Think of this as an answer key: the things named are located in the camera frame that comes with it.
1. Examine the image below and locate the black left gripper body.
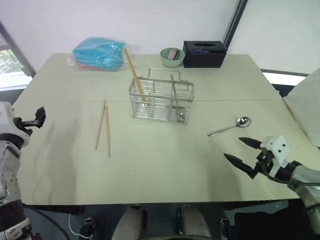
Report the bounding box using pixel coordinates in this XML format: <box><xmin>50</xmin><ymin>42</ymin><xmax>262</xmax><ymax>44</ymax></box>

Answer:
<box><xmin>12</xmin><ymin>116</ymin><xmax>34</xmax><ymax>136</ymax></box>

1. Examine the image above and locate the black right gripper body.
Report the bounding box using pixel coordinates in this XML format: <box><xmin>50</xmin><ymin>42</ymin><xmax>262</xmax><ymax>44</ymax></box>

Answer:
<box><xmin>254</xmin><ymin>141</ymin><xmax>275</xmax><ymax>174</ymax></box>

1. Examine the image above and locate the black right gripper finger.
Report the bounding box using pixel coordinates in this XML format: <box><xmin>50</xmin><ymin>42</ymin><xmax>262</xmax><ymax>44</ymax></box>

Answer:
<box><xmin>238</xmin><ymin>136</ymin><xmax>263</xmax><ymax>151</ymax></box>
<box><xmin>222</xmin><ymin>152</ymin><xmax>259</xmax><ymax>180</ymax></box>

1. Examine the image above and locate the stainless steel spoon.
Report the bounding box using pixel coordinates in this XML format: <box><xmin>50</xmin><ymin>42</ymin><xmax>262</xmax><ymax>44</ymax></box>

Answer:
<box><xmin>207</xmin><ymin>116</ymin><xmax>253</xmax><ymax>138</ymax></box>
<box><xmin>170</xmin><ymin>73</ymin><xmax>187</xmax><ymax>122</ymax></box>

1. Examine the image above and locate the wooden chopstick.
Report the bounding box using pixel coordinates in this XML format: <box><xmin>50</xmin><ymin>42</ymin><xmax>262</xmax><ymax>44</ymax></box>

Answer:
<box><xmin>105</xmin><ymin>105</ymin><xmax>111</xmax><ymax>159</ymax></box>
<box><xmin>124</xmin><ymin>48</ymin><xmax>145</xmax><ymax>95</ymax></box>
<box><xmin>94</xmin><ymin>99</ymin><xmax>107</xmax><ymax>151</ymax></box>
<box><xmin>123</xmin><ymin>48</ymin><xmax>144</xmax><ymax>95</ymax></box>

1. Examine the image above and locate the black box under table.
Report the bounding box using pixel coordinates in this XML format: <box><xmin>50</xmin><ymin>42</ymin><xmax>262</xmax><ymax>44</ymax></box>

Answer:
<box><xmin>234</xmin><ymin>211</ymin><xmax>310</xmax><ymax>240</ymax></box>

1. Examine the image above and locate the grey rounded robot leg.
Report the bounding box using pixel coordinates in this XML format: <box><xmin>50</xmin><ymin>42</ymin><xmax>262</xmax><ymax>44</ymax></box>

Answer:
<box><xmin>180</xmin><ymin>204</ymin><xmax>214</xmax><ymax>240</ymax></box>
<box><xmin>116</xmin><ymin>204</ymin><xmax>148</xmax><ymax>240</ymax></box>

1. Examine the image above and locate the blue cloth in plastic bag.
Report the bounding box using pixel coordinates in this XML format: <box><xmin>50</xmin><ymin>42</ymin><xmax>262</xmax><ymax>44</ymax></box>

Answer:
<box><xmin>65</xmin><ymin>36</ymin><xmax>140</xmax><ymax>73</ymax></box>

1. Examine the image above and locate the black tissue box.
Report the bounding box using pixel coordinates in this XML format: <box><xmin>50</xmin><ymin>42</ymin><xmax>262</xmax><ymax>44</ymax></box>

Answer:
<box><xmin>182</xmin><ymin>40</ymin><xmax>228</xmax><ymax>69</ymax></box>

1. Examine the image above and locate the pale green bowl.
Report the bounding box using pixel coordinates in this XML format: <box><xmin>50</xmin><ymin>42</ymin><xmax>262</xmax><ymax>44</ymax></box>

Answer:
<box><xmin>159</xmin><ymin>47</ymin><xmax>186</xmax><ymax>69</ymax></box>

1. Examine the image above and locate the grey packet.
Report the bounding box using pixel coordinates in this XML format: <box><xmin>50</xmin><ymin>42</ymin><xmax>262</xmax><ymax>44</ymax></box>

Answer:
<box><xmin>166</xmin><ymin>48</ymin><xmax>182</xmax><ymax>61</ymax></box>

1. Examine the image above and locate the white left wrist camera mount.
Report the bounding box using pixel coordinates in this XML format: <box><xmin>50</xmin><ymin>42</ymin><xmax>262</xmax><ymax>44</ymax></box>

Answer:
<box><xmin>0</xmin><ymin>101</ymin><xmax>31</xmax><ymax>149</ymax></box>

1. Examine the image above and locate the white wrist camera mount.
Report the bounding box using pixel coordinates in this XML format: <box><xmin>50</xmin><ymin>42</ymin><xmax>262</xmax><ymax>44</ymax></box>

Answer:
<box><xmin>259</xmin><ymin>134</ymin><xmax>291</xmax><ymax>177</ymax></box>
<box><xmin>0</xmin><ymin>101</ymin><xmax>31</xmax><ymax>149</ymax></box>

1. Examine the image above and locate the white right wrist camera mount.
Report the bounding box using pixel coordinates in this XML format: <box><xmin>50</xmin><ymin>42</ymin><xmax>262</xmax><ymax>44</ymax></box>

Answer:
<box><xmin>259</xmin><ymin>134</ymin><xmax>291</xmax><ymax>177</ymax></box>

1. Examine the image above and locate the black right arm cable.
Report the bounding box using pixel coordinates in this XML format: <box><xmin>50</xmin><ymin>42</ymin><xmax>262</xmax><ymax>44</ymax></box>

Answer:
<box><xmin>261</xmin><ymin>170</ymin><xmax>320</xmax><ymax>187</ymax></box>

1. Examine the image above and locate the grey window frame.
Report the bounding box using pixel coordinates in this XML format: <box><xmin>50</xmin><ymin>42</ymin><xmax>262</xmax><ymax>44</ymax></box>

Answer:
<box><xmin>0</xmin><ymin>19</ymin><xmax>37</xmax><ymax>79</ymax></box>

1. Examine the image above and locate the metal wire cutlery basket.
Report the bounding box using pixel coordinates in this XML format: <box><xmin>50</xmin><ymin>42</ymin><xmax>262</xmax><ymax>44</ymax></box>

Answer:
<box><xmin>128</xmin><ymin>67</ymin><xmax>196</xmax><ymax>126</ymax></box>

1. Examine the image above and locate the thin white cable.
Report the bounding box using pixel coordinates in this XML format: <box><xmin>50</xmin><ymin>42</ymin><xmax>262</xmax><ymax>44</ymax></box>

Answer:
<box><xmin>68</xmin><ymin>213</ymin><xmax>88</xmax><ymax>238</ymax></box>

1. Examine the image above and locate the dark metal post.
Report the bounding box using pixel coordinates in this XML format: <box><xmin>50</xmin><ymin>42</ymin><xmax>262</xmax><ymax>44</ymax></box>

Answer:
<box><xmin>221</xmin><ymin>0</ymin><xmax>250</xmax><ymax>53</ymax></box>

